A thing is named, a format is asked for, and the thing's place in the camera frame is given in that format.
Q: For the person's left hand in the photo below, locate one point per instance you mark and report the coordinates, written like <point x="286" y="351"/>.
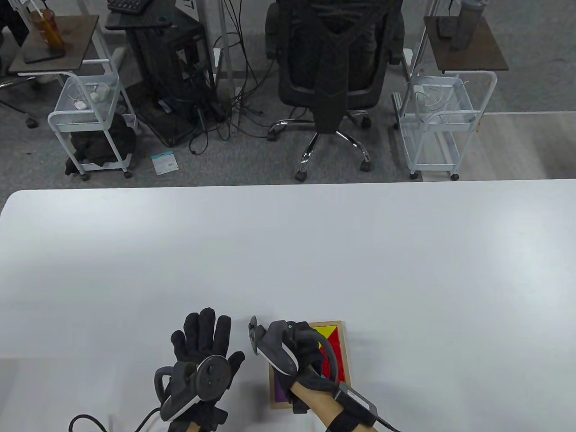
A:
<point x="204" y="333"/>

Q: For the person's right hand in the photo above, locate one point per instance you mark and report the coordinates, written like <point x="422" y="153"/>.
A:
<point x="310" y="373"/>

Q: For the red large triangle tangram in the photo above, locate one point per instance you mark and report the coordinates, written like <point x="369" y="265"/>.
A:
<point x="337" y="355"/>

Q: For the purple triangle tangram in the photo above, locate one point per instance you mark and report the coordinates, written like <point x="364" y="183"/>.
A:
<point x="280" y="391"/>

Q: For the yellow large triangle tangram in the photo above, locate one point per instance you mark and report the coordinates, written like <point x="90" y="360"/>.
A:
<point x="321" y="333"/>

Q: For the wooden square tray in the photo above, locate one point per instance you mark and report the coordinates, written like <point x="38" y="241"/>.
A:
<point x="344" y="342"/>

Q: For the person's left forearm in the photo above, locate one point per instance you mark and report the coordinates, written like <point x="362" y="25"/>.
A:
<point x="195" y="426"/>

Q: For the person's right forearm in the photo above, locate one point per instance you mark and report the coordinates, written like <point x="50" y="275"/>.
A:
<point x="324" y="405"/>

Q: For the white packet teal edge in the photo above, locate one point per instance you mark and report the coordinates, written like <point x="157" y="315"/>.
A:
<point x="164" y="164"/>

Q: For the black bag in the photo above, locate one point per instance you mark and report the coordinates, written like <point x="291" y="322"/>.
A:
<point x="96" y="144"/>

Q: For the white charger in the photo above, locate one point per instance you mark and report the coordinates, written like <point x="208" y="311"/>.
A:
<point x="96" y="95"/>

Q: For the black computer tower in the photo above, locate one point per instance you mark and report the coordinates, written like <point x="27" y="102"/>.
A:
<point x="157" y="67"/>

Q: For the black chair base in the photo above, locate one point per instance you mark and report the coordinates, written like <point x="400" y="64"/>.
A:
<point x="31" y="121"/>

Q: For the white desk leg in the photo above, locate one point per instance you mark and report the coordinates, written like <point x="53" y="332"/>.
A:
<point x="226" y="45"/>

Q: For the black mesh office chair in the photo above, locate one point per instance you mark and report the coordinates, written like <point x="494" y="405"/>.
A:
<point x="333" y="67"/>

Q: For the brown side table top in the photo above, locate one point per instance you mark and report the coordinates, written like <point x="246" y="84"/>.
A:
<point x="76" y="40"/>
<point x="481" y="49"/>

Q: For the dark desk top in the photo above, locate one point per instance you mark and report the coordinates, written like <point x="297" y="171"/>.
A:
<point x="135" y="20"/>

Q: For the black phone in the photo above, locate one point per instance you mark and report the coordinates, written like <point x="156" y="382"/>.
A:
<point x="36" y="58"/>

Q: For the black keyboard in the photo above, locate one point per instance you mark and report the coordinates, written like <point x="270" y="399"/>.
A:
<point x="128" y="5"/>

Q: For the amber drink cup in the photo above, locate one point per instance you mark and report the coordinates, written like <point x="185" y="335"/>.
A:
<point x="50" y="31"/>

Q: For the small black device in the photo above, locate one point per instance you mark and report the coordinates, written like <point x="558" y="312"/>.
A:
<point x="445" y="27"/>

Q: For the grey metal bottle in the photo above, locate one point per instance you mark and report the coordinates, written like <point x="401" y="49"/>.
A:
<point x="465" y="27"/>

